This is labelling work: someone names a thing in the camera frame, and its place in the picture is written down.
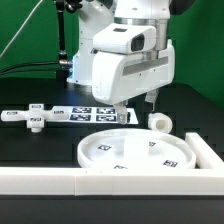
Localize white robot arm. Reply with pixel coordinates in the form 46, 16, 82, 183
67, 0, 196, 124

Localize black cables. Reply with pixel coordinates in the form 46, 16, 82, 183
0, 61, 63, 77

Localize white L-shaped border fence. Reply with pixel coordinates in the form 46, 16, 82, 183
0, 132, 224, 196

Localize white round table top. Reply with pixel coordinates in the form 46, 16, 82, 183
77, 128, 196, 170

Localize white marker sheet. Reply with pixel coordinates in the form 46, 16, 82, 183
53, 105, 139, 126

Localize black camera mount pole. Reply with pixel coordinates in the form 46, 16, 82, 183
53, 0, 82, 81

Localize grey thin cable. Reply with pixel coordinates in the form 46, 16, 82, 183
0, 0, 44, 58

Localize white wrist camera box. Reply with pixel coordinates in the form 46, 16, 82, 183
93, 23, 156, 54

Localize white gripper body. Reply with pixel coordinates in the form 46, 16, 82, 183
92, 44, 175, 105

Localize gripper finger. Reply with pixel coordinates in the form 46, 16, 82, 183
145, 89, 159, 109
115, 101, 129, 124

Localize white cross-shaped table base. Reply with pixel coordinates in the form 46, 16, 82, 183
1, 104, 69, 133

